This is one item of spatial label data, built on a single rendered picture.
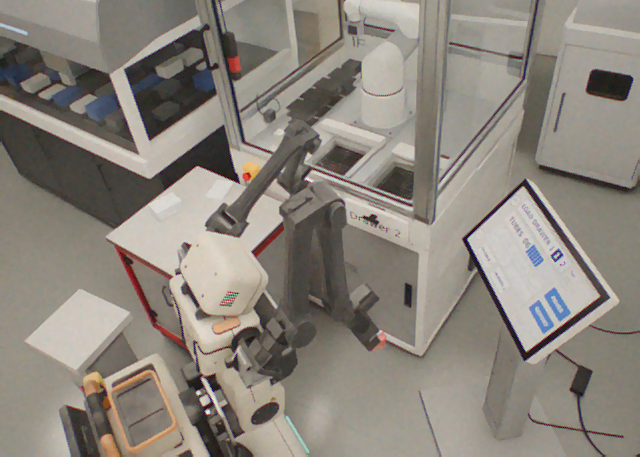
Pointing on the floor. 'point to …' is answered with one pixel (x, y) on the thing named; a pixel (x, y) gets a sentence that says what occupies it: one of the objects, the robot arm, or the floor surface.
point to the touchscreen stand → (493, 410)
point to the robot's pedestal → (85, 337)
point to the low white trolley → (150, 262)
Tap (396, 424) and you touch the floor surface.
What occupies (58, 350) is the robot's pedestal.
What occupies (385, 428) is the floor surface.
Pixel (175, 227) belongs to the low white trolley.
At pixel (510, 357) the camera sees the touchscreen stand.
